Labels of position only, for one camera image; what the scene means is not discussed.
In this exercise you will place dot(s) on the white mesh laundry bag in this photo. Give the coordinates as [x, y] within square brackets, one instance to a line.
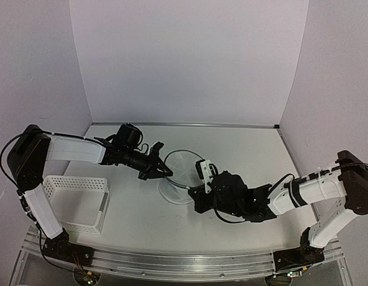
[174, 189]

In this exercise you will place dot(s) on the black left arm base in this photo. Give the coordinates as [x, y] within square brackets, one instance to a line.
[60, 248]

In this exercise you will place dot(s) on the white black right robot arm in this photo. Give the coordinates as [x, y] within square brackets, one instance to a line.
[346, 181]

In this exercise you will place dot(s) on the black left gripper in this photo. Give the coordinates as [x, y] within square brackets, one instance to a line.
[151, 170]

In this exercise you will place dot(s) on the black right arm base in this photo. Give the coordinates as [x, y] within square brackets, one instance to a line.
[300, 253]

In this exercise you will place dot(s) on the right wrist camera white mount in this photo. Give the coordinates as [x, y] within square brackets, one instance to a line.
[206, 171]

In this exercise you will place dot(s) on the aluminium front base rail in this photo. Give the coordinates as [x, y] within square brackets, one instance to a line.
[182, 267]

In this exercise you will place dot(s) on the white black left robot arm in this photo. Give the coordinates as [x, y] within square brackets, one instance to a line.
[34, 147]

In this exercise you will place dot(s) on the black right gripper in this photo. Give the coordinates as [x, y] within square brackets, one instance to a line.
[199, 197]

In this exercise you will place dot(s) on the white perforated plastic basket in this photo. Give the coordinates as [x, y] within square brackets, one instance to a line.
[79, 203]

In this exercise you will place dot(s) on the aluminium rear table rail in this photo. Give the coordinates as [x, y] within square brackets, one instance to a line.
[207, 125]

